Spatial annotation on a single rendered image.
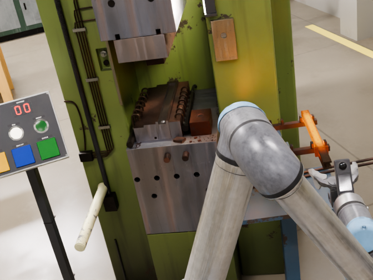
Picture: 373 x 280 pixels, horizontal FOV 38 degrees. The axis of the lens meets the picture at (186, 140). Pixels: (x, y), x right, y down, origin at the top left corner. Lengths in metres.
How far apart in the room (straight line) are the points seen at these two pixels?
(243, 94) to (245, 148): 1.15
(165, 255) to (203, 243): 1.15
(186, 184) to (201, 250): 0.91
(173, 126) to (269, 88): 0.43
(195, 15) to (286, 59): 0.51
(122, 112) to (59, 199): 1.56
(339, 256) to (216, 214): 0.31
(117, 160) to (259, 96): 0.72
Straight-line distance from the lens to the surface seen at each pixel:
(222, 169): 1.33
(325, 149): 1.96
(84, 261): 3.25
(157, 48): 2.14
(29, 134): 2.26
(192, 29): 2.60
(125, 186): 2.63
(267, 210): 2.14
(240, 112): 1.29
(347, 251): 1.40
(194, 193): 2.35
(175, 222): 2.46
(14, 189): 4.17
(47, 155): 2.24
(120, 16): 2.12
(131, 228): 2.77
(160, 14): 2.09
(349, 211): 1.61
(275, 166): 1.19
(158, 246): 2.55
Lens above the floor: 1.98
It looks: 28 degrees down
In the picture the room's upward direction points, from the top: 10 degrees counter-clockwise
